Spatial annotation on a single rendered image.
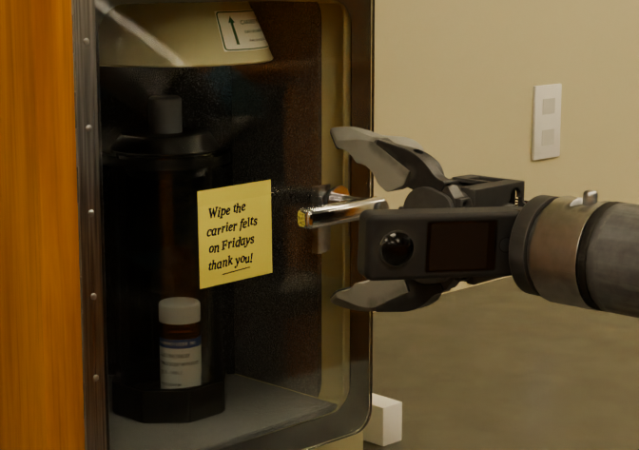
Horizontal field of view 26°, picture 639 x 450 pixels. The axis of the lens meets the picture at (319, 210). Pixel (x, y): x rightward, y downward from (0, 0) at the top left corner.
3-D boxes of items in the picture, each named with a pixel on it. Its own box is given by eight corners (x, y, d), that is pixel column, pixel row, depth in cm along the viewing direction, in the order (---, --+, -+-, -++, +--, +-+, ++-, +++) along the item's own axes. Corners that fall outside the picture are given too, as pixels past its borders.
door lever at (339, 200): (264, 228, 110) (264, 196, 110) (347, 213, 117) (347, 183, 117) (311, 237, 107) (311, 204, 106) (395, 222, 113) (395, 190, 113)
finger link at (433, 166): (373, 170, 107) (446, 242, 103) (358, 172, 106) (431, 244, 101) (398, 122, 104) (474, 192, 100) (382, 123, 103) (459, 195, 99)
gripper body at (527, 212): (461, 264, 109) (591, 288, 101) (390, 282, 103) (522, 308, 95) (463, 168, 108) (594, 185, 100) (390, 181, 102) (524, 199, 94)
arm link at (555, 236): (573, 320, 92) (576, 199, 91) (517, 308, 95) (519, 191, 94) (633, 301, 97) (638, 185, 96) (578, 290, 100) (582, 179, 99)
